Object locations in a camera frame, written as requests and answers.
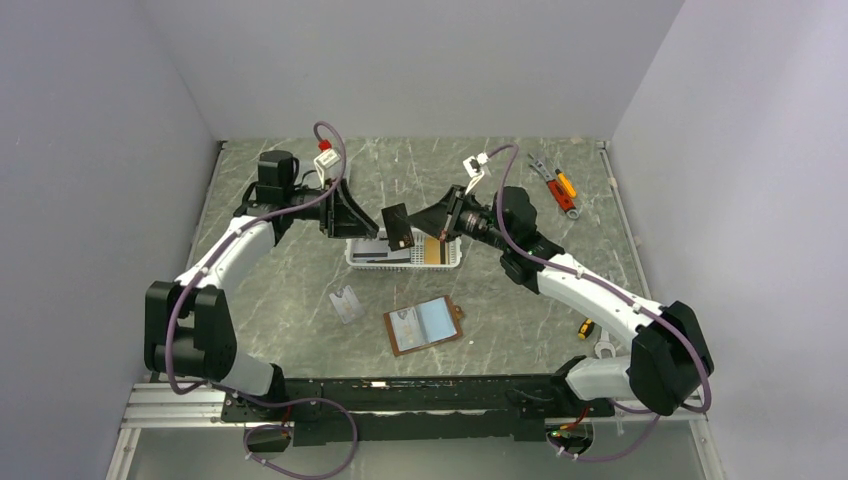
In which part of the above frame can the silver VIP card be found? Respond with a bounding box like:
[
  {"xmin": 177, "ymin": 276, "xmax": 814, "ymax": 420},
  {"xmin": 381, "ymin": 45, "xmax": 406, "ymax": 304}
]
[{"xmin": 389, "ymin": 308, "xmax": 426, "ymax": 352}]

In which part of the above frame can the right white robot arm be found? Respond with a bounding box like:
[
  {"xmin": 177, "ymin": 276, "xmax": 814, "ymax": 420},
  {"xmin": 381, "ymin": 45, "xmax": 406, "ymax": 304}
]
[{"xmin": 408, "ymin": 185, "xmax": 714, "ymax": 416}]

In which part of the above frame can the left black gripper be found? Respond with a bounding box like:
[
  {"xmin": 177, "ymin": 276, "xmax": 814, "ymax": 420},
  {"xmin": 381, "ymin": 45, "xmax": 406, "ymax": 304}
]
[{"xmin": 285, "ymin": 178, "xmax": 378, "ymax": 239}]

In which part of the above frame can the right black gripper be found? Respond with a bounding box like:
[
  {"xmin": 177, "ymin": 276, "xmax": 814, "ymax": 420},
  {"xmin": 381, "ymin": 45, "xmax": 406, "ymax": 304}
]
[{"xmin": 405, "ymin": 186, "xmax": 512, "ymax": 252}]

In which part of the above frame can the white plastic basket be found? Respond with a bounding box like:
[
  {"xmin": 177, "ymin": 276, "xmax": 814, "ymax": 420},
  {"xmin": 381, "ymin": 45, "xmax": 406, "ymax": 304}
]
[{"xmin": 345, "ymin": 229, "xmax": 462, "ymax": 271}]

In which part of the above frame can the yellow handled screwdriver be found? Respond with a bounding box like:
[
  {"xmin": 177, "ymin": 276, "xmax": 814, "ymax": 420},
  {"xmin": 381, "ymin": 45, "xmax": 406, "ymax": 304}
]
[{"xmin": 555, "ymin": 169, "xmax": 577, "ymax": 199}]

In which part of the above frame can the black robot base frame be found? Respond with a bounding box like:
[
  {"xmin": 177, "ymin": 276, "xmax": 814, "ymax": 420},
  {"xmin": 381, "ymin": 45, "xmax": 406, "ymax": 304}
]
[{"xmin": 221, "ymin": 371, "xmax": 614, "ymax": 446}]

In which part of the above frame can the white striped card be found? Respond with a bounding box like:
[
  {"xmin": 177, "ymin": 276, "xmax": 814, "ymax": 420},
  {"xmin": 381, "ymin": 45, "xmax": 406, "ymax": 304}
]
[{"xmin": 351, "ymin": 240, "xmax": 391, "ymax": 263}]

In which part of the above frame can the brown leather card holder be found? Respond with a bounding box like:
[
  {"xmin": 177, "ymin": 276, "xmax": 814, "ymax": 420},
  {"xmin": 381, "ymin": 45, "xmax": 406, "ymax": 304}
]
[{"xmin": 383, "ymin": 295, "xmax": 465, "ymax": 357}]

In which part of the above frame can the red adjustable wrench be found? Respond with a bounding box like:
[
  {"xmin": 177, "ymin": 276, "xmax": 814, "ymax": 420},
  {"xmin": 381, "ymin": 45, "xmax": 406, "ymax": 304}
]
[{"xmin": 546, "ymin": 180, "xmax": 579, "ymax": 220}]

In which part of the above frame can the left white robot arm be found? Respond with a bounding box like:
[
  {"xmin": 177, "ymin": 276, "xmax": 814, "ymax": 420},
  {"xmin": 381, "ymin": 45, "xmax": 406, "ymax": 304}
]
[{"xmin": 144, "ymin": 140, "xmax": 379, "ymax": 420}]

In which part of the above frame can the clear plastic card sleeve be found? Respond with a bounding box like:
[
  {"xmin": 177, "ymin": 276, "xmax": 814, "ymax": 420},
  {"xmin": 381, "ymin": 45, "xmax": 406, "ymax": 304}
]
[{"xmin": 328, "ymin": 285, "xmax": 365, "ymax": 324}]

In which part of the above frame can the silver open-end wrench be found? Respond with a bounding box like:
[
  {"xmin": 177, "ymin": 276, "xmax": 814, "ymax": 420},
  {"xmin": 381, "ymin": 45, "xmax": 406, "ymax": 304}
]
[{"xmin": 594, "ymin": 329, "xmax": 616, "ymax": 359}]

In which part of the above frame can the yellow black screwdriver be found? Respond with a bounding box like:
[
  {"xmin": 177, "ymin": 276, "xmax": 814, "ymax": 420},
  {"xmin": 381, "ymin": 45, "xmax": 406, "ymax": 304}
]
[{"xmin": 577, "ymin": 318, "xmax": 596, "ymax": 340}]

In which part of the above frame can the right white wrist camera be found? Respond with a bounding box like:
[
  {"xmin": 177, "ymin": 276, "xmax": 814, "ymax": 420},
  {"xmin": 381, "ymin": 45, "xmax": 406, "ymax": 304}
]
[{"xmin": 462, "ymin": 152, "xmax": 491, "ymax": 195}]

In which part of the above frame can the gold credit card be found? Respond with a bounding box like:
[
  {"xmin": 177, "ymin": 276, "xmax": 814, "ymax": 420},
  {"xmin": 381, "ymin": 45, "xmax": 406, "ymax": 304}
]
[{"xmin": 423, "ymin": 236, "xmax": 449, "ymax": 265}]

